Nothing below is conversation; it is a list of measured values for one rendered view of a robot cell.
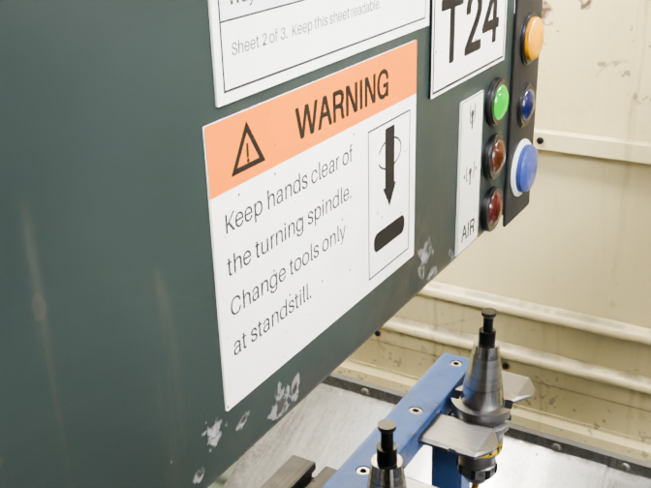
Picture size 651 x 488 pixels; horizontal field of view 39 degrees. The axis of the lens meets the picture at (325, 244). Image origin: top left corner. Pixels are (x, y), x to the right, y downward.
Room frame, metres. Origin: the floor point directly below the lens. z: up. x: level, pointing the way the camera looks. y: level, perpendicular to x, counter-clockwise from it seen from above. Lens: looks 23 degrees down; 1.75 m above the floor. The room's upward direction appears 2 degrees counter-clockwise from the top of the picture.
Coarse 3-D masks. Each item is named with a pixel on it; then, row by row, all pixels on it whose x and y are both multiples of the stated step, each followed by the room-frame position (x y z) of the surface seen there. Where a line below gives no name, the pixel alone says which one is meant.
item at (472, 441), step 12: (432, 420) 0.78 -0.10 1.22; (444, 420) 0.78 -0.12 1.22; (456, 420) 0.78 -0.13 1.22; (432, 432) 0.76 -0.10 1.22; (444, 432) 0.76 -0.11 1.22; (456, 432) 0.76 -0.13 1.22; (468, 432) 0.76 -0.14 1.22; (480, 432) 0.76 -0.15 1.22; (492, 432) 0.76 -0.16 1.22; (432, 444) 0.74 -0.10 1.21; (444, 444) 0.74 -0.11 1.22; (456, 444) 0.74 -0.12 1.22; (468, 444) 0.74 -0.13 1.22; (480, 444) 0.73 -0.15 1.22; (492, 444) 0.74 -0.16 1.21; (468, 456) 0.72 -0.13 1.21; (480, 456) 0.72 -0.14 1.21
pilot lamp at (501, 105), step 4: (500, 88) 0.49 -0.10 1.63; (504, 88) 0.50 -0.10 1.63; (500, 92) 0.49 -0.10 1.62; (504, 92) 0.49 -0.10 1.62; (496, 96) 0.49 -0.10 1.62; (500, 96) 0.49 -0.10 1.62; (504, 96) 0.49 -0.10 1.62; (508, 96) 0.50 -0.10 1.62; (496, 100) 0.49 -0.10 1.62; (500, 100) 0.49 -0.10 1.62; (504, 100) 0.49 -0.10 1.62; (508, 100) 0.50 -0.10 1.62; (496, 104) 0.49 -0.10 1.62; (500, 104) 0.49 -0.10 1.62; (504, 104) 0.49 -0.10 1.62; (508, 104) 0.50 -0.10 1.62; (496, 108) 0.49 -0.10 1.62; (500, 108) 0.49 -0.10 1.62; (504, 108) 0.49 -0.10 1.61; (496, 112) 0.49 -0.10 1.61; (500, 112) 0.49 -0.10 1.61; (504, 112) 0.49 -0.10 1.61; (496, 116) 0.49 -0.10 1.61; (500, 116) 0.49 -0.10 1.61
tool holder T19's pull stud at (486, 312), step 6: (486, 312) 0.80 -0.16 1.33; (492, 312) 0.80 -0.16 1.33; (486, 318) 0.79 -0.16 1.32; (492, 318) 0.79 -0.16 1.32; (486, 324) 0.80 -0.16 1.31; (492, 324) 0.80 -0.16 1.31; (480, 330) 0.80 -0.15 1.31; (486, 330) 0.80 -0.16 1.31; (492, 330) 0.80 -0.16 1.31; (480, 336) 0.80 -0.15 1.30; (486, 336) 0.79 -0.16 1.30; (492, 336) 0.79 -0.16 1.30; (480, 342) 0.80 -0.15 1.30; (486, 342) 0.79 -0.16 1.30; (492, 342) 0.79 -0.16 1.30
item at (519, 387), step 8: (504, 376) 0.86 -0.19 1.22; (512, 376) 0.86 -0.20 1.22; (520, 376) 0.86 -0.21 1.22; (504, 384) 0.84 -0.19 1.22; (512, 384) 0.84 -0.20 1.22; (520, 384) 0.84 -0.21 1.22; (528, 384) 0.84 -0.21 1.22; (512, 392) 0.83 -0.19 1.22; (520, 392) 0.83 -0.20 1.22; (528, 392) 0.83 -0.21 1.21; (512, 400) 0.81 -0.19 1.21; (520, 400) 0.82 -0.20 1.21
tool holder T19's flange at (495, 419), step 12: (456, 396) 0.82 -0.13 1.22; (504, 396) 0.81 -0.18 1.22; (456, 408) 0.79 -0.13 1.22; (468, 408) 0.78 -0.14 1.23; (504, 408) 0.78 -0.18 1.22; (468, 420) 0.77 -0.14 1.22; (480, 420) 0.77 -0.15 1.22; (492, 420) 0.77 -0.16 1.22; (504, 420) 0.78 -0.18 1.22; (504, 432) 0.78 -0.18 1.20
